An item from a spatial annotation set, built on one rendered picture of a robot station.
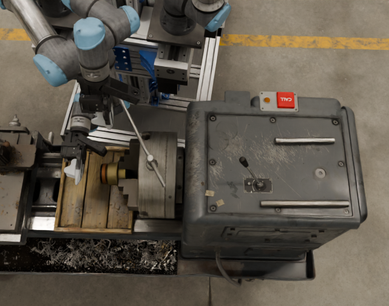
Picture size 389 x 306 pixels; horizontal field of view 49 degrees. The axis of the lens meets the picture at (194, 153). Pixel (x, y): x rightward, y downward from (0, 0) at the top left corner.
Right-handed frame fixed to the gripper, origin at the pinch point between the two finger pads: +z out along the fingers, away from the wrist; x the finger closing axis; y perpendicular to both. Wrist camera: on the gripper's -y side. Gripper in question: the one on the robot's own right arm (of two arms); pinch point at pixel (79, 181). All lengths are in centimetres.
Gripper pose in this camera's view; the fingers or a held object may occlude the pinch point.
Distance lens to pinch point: 161.7
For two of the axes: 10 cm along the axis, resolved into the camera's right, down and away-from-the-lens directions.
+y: -10.0, -0.4, -0.5
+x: 0.6, -3.8, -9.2
